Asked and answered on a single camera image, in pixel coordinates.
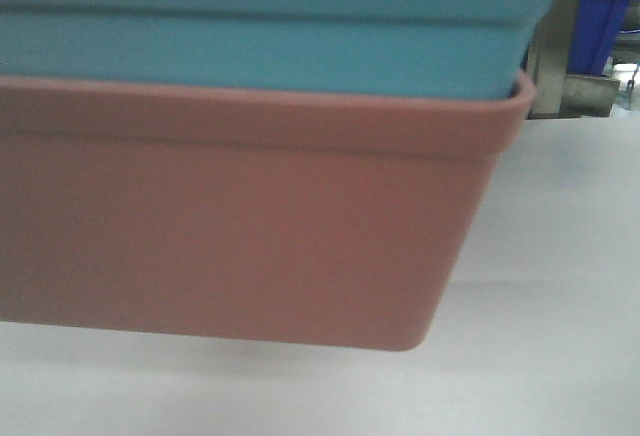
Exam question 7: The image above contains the pink plastic box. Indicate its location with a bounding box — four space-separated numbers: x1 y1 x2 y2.
1 74 535 351

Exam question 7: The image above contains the light blue plastic box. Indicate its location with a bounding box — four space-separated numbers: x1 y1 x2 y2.
1 0 552 100

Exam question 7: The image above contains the blue bin far right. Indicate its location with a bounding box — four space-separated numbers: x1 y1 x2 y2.
567 0 638 76

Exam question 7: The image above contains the stainless steel shelf frame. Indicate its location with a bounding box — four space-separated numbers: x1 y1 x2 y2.
524 0 617 120

